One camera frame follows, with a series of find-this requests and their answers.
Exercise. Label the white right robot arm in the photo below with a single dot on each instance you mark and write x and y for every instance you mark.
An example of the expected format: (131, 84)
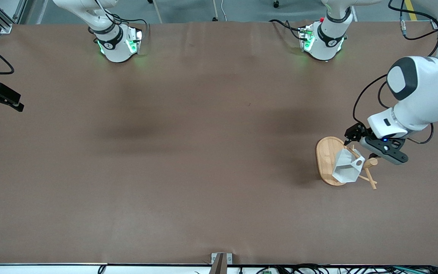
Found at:
(114, 45)

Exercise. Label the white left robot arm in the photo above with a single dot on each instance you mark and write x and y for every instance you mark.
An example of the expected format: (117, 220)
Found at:
(420, 87)

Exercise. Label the brown table cover sheet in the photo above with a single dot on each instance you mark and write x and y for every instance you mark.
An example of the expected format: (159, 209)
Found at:
(219, 152)

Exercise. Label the wooden cup rack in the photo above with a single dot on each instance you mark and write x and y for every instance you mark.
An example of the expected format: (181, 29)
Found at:
(327, 156)

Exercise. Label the metal bracket with brown post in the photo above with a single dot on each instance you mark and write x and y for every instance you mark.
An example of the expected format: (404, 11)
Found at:
(221, 262)

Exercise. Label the white faceted cup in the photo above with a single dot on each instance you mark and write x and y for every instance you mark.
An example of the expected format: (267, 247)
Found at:
(346, 169)

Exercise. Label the grey stand leg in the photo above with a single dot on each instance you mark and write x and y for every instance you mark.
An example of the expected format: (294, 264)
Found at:
(157, 11)
(215, 10)

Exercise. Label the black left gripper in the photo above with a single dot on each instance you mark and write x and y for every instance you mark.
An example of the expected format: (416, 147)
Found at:
(357, 131)

